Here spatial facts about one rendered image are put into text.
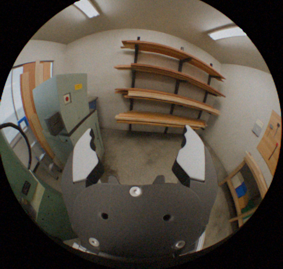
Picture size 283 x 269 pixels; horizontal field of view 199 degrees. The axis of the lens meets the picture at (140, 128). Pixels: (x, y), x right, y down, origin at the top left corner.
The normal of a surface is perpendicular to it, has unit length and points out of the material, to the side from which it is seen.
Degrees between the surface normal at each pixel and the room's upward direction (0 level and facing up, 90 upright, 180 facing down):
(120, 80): 90
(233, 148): 90
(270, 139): 90
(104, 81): 90
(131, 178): 0
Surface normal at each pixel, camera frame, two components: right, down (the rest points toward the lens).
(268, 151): -0.99, -0.07
